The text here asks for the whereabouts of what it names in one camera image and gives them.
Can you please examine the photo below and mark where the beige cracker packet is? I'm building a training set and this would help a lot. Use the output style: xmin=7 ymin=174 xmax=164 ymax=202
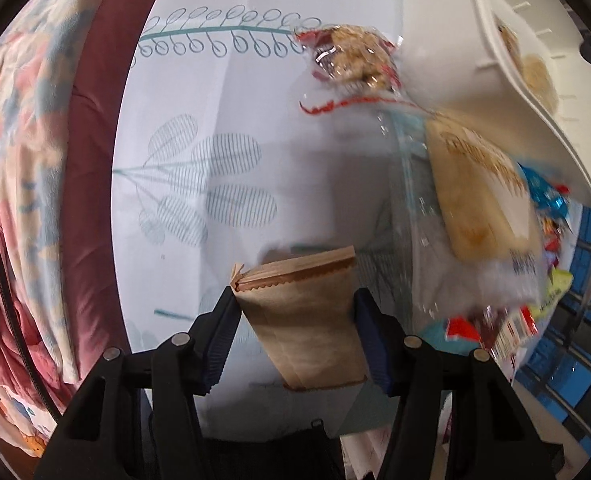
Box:
xmin=423 ymin=115 xmax=543 ymax=271

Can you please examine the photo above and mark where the clear nut brittle packet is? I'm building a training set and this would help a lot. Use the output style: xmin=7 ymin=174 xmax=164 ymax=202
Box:
xmin=292 ymin=22 xmax=406 ymax=116

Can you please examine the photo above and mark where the blue foil candy packet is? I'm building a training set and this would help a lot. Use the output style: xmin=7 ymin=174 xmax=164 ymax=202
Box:
xmin=518 ymin=160 xmax=573 ymax=221

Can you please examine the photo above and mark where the yellow green snack packet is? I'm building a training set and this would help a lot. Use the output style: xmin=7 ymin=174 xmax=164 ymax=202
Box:
xmin=530 ymin=267 xmax=573 ymax=318

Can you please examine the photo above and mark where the white plastic storage bin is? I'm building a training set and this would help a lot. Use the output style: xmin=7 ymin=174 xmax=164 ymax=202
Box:
xmin=400 ymin=0 xmax=591 ymax=216

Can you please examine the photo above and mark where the floral fleece blanket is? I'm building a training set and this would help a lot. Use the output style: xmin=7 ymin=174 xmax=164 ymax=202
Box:
xmin=0 ymin=0 xmax=121 ymax=456

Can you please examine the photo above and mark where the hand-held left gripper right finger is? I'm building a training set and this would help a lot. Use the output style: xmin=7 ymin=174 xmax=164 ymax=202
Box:
xmin=353 ymin=287 xmax=566 ymax=480

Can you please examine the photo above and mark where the steel window guard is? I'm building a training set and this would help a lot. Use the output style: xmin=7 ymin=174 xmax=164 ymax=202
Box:
xmin=515 ymin=200 xmax=591 ymax=461

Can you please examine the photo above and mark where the brown paper snack packet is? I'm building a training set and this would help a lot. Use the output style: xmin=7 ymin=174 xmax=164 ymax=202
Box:
xmin=230 ymin=245 xmax=369 ymax=392

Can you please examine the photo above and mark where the red and white snack packet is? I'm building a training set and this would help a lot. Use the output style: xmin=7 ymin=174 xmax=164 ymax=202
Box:
xmin=445 ymin=305 xmax=539 ymax=361

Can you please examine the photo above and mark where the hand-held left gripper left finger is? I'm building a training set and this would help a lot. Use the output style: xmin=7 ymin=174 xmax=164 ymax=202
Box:
xmin=34 ymin=287 xmax=243 ymax=480

